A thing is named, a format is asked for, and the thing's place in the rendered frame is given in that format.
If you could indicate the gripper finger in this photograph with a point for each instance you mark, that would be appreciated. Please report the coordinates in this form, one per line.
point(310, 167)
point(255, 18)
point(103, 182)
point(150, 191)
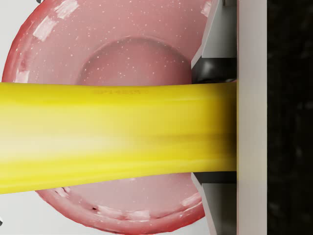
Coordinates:
point(221, 203)
point(220, 44)

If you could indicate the banana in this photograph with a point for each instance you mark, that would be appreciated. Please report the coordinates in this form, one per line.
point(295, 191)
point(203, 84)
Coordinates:
point(110, 137)

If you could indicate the red plate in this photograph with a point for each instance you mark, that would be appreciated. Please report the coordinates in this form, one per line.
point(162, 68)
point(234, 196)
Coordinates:
point(127, 56)

